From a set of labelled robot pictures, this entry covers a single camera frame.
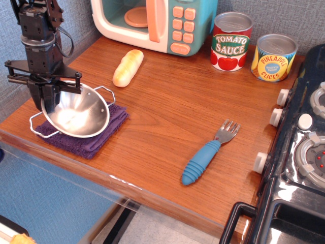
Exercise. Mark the black toy stove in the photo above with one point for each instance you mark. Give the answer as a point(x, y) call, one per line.
point(290, 198)

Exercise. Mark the purple folded towel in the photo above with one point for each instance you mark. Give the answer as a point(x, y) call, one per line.
point(88, 147)

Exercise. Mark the toy microwave oven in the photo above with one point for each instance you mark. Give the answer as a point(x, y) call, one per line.
point(173, 27)

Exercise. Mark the blue handled metal fork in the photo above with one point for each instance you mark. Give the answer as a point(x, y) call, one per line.
point(200, 161)

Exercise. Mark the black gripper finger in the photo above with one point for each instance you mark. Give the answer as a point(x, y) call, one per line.
point(36, 94)
point(51, 97)

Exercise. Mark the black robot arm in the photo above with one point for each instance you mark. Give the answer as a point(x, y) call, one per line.
point(40, 23)

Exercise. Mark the pineapple slices can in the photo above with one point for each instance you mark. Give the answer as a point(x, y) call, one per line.
point(273, 57)

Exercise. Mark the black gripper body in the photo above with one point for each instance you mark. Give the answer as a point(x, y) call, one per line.
point(44, 65)

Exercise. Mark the metal bowl with handles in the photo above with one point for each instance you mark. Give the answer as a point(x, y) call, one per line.
point(81, 115)

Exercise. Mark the tomato sauce can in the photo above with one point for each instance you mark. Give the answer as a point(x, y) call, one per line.
point(230, 41)

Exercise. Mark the toy bread loaf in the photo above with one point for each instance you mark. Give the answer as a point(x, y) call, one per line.
point(127, 68)

